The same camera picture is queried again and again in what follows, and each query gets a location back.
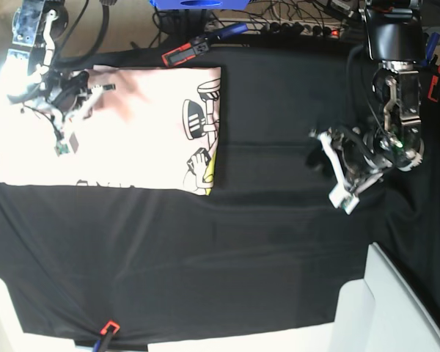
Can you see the metal black gripper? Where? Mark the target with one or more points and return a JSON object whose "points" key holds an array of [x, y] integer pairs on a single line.
{"points": [[63, 100]]}

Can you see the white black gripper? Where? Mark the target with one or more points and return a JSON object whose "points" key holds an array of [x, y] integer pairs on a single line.
{"points": [[343, 153]]}

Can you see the pink T-shirt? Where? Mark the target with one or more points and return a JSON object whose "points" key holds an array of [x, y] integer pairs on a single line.
{"points": [[155, 128]]}

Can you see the red object at right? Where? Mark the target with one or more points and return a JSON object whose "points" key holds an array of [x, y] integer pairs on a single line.
{"points": [[434, 88]]}

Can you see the black table cloth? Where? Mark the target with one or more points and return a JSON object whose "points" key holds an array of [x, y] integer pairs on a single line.
{"points": [[263, 251]]}

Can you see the blue box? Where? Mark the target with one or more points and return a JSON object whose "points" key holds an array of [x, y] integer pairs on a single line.
{"points": [[199, 4]]}

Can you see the orange black clamp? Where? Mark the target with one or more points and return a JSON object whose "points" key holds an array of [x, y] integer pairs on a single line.
{"points": [[201, 45]]}

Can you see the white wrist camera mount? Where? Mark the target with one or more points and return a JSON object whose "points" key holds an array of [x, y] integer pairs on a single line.
{"points": [[341, 198]]}

